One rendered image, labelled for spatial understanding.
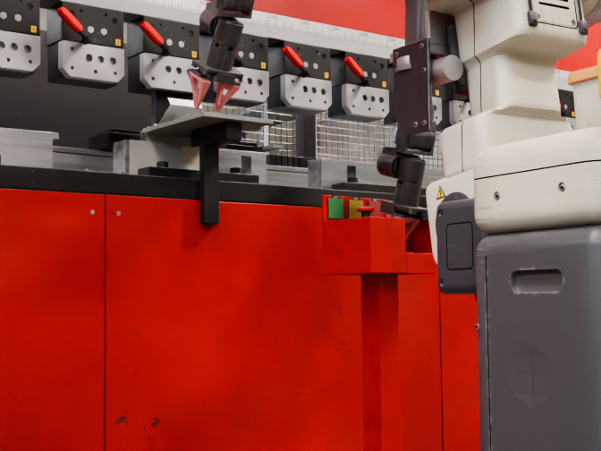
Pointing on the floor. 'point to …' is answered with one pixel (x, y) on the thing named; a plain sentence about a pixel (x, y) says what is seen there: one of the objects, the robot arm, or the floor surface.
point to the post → (305, 136)
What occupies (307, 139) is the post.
